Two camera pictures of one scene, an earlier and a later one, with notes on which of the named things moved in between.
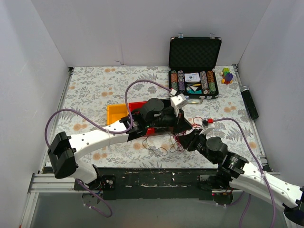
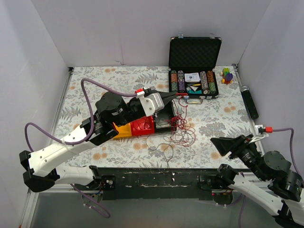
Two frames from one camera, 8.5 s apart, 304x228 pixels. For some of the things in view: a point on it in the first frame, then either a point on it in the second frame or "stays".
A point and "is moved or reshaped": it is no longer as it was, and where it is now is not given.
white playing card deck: [192, 77] stays
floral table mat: [89, 90] stays
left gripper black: [180, 121] to [162, 110]
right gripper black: [191, 141] to [235, 147]
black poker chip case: [192, 72] stays
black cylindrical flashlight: [245, 90] stays
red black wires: [162, 142] is moved or reshaped
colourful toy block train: [227, 76] stays
